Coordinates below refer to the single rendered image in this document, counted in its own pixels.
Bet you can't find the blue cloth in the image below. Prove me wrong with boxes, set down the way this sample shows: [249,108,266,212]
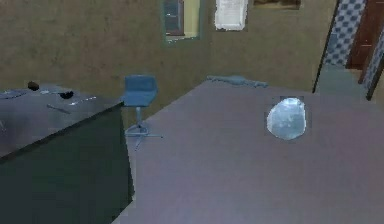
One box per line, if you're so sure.
[206,75,269,89]

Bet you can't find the blue swivel stool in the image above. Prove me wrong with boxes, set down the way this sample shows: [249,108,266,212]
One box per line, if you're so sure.
[119,74,164,151]

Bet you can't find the grey table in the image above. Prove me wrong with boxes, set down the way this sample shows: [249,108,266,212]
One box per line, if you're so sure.
[111,79,384,224]

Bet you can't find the green framed picture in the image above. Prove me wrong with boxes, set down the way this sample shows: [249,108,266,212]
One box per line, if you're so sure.
[161,0,203,42]

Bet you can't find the white framed picture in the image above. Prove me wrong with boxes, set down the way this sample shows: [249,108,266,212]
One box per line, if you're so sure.
[214,0,249,32]

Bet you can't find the silver spoon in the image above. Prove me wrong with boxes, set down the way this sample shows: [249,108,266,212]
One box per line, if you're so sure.
[69,96,98,106]

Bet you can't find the grey knife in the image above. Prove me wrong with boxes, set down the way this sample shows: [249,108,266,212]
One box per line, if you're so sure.
[46,103,72,115]

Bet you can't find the dark kitchen counter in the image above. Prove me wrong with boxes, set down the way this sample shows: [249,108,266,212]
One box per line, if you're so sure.
[0,83,135,224]

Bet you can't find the brown framed picture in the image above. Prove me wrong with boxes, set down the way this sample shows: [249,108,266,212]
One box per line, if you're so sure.
[252,0,302,10]

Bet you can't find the brown room door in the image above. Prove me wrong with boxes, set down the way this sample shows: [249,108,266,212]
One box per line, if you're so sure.
[345,0,384,71]

